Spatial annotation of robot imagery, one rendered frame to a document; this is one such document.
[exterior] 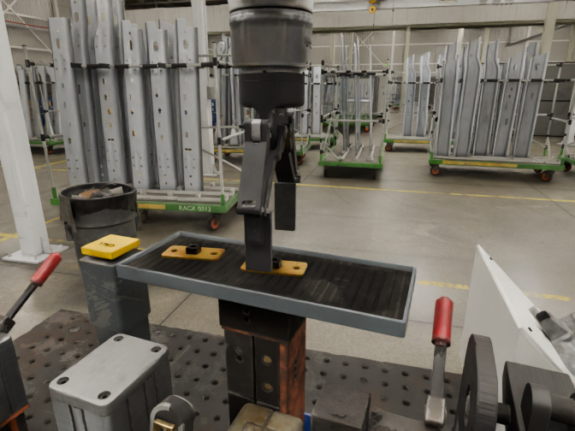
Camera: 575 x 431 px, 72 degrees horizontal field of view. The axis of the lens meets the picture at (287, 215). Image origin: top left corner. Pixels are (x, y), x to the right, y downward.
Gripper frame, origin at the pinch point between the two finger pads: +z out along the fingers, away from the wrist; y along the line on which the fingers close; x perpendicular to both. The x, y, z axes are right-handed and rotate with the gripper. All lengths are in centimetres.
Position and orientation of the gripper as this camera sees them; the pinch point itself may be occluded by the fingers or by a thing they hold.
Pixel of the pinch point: (273, 239)
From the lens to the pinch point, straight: 51.1
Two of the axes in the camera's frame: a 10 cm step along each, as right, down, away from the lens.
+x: -9.8, -0.7, 2.0
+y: 2.1, -3.0, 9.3
